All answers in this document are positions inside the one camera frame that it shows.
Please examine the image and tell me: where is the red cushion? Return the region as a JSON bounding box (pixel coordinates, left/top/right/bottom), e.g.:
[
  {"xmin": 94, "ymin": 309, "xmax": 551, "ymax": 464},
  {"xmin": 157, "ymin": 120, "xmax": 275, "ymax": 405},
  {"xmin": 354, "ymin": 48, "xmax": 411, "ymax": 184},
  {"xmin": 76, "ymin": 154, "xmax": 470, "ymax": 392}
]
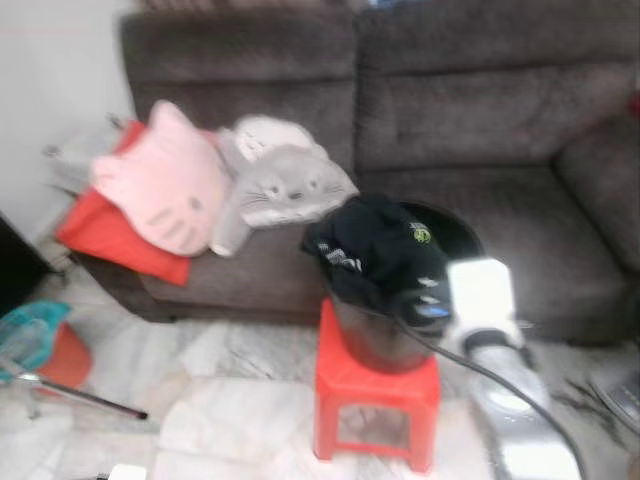
[{"xmin": 55, "ymin": 120, "xmax": 191, "ymax": 286}]

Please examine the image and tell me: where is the metal clothes rack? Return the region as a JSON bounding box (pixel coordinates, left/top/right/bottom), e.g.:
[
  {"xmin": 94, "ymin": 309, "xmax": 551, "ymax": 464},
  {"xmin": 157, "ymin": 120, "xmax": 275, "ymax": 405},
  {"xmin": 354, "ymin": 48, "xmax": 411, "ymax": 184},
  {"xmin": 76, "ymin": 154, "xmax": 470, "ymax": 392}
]
[{"xmin": 0, "ymin": 355, "xmax": 149, "ymax": 421}]

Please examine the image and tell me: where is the black plastic bucket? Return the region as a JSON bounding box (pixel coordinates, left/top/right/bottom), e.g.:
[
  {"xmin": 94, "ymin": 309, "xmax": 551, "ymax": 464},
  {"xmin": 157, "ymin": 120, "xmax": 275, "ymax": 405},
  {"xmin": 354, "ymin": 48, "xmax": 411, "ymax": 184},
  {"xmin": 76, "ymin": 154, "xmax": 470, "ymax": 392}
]
[{"xmin": 320, "ymin": 200, "xmax": 486, "ymax": 373}]

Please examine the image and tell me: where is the grey Totoro plush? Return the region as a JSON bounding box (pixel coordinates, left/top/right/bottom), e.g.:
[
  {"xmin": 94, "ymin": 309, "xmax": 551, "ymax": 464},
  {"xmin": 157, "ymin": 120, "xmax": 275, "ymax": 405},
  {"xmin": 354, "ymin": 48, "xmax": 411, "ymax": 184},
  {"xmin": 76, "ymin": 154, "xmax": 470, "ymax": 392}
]
[{"xmin": 210, "ymin": 145, "xmax": 359, "ymax": 256}]

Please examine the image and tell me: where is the brown fabric sofa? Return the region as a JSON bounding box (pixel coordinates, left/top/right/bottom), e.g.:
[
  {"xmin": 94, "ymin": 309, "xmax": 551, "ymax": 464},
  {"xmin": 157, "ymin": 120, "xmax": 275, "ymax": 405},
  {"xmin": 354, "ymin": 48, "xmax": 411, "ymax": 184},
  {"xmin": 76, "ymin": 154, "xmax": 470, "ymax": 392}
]
[{"xmin": 75, "ymin": 5, "xmax": 640, "ymax": 346}]

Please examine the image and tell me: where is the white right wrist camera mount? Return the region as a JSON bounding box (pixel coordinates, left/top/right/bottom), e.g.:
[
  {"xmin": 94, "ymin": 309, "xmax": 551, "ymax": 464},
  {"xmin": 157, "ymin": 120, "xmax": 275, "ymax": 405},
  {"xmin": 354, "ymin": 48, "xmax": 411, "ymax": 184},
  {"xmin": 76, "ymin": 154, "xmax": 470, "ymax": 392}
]
[{"xmin": 446, "ymin": 257, "xmax": 523, "ymax": 348}]

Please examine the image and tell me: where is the black polo shirt green logo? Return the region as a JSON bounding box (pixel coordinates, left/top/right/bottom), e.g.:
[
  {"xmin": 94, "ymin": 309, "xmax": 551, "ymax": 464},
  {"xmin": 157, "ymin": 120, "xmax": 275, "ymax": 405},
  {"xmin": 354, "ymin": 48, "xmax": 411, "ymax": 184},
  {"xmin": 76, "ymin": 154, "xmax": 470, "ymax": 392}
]
[{"xmin": 302, "ymin": 193, "xmax": 453, "ymax": 313}]

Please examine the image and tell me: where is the marble side table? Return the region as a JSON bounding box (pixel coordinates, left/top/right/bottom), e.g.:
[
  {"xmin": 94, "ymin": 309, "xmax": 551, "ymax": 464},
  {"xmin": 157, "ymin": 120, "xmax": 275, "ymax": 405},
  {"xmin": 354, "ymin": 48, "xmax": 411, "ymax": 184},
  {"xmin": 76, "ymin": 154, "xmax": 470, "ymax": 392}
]
[{"xmin": 43, "ymin": 120, "xmax": 136, "ymax": 196}]

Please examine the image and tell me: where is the white grey Totoro cushion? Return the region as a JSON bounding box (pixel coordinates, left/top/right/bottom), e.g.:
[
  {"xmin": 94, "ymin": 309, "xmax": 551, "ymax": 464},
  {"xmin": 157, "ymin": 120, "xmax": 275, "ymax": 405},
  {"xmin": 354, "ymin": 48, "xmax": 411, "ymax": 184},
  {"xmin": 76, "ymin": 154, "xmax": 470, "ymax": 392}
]
[{"xmin": 215, "ymin": 115, "xmax": 319, "ymax": 171}]

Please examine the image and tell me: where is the pink cat face cushion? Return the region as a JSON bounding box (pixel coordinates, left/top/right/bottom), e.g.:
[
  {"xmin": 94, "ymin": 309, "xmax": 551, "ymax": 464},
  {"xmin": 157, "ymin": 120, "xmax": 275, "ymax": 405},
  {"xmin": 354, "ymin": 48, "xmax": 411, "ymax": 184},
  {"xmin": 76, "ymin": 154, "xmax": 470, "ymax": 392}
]
[{"xmin": 90, "ymin": 100, "xmax": 233, "ymax": 256}]

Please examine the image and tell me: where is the black standing fan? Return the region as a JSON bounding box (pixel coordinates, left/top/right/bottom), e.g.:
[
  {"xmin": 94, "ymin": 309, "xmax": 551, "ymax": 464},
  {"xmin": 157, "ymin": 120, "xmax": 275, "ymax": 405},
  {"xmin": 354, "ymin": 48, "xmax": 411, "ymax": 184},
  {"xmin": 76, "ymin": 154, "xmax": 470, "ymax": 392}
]
[{"xmin": 588, "ymin": 360, "xmax": 640, "ymax": 433}]

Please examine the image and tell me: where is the red plastic stool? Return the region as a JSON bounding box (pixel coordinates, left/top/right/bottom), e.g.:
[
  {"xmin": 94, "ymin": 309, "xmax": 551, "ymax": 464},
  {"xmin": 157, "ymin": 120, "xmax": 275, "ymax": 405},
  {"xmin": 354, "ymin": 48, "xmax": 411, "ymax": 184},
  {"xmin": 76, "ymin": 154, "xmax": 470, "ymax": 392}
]
[{"xmin": 313, "ymin": 298, "xmax": 442, "ymax": 473}]

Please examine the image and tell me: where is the orange bin teal bag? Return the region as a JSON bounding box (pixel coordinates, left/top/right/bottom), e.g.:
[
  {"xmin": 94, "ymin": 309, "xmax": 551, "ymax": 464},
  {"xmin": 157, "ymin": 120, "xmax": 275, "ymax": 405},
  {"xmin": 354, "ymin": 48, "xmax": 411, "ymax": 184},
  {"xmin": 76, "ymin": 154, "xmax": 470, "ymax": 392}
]
[{"xmin": 0, "ymin": 300, "xmax": 93, "ymax": 389}]

